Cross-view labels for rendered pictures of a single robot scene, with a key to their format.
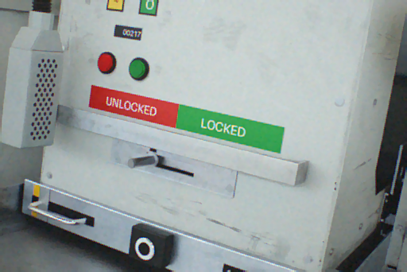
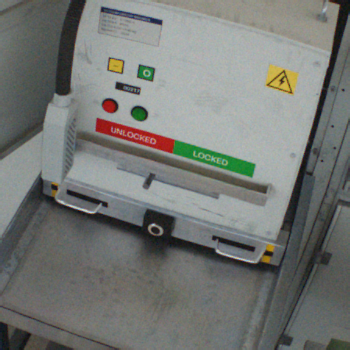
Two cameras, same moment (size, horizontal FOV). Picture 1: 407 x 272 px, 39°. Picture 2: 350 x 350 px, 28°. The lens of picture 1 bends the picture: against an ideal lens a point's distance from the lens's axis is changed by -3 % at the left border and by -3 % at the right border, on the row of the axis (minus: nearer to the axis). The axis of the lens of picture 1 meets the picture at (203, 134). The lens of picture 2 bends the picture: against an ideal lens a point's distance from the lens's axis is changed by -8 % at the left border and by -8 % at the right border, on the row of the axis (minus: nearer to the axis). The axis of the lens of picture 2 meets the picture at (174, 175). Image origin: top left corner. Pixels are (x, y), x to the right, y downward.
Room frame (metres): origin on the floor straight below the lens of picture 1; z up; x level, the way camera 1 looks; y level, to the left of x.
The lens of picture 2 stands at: (-0.26, 0.38, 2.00)
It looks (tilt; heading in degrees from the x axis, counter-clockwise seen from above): 41 degrees down; 342
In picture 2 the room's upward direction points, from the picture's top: 10 degrees clockwise
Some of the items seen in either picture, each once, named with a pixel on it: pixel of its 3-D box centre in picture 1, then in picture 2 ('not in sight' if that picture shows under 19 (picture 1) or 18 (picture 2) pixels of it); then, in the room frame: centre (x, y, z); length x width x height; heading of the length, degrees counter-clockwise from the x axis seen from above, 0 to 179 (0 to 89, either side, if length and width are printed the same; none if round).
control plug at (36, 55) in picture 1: (34, 87); (59, 136); (0.86, 0.26, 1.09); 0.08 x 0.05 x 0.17; 153
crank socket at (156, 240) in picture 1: (149, 246); (157, 226); (0.81, 0.05, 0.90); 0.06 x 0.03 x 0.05; 63
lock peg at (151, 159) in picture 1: (144, 155); (151, 173); (0.82, 0.08, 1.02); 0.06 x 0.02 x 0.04; 153
